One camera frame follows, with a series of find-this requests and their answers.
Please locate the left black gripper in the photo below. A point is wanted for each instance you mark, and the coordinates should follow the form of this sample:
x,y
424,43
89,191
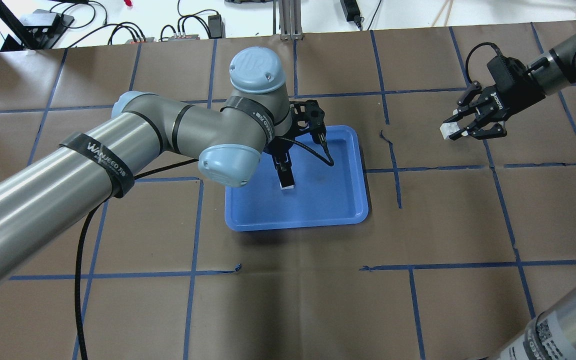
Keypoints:
x,y
277,148

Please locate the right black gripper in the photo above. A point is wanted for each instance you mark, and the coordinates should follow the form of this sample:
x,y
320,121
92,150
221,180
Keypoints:
x,y
516,97

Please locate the white block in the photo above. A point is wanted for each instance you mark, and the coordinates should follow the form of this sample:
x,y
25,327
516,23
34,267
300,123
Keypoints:
x,y
286,187
451,131

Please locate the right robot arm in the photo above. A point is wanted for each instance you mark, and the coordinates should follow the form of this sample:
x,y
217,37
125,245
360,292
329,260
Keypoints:
x,y
553,70

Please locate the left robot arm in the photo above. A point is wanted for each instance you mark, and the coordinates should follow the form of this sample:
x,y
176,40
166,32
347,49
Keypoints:
x,y
40,202

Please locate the blue plastic tray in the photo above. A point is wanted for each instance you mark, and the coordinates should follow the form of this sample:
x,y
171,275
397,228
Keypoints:
x,y
322,195

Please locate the black power adapter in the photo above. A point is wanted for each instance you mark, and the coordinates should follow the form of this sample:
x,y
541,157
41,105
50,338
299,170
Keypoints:
x,y
216,27

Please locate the aluminium frame post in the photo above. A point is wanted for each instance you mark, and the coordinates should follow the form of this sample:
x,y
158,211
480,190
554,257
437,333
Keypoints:
x,y
290,20

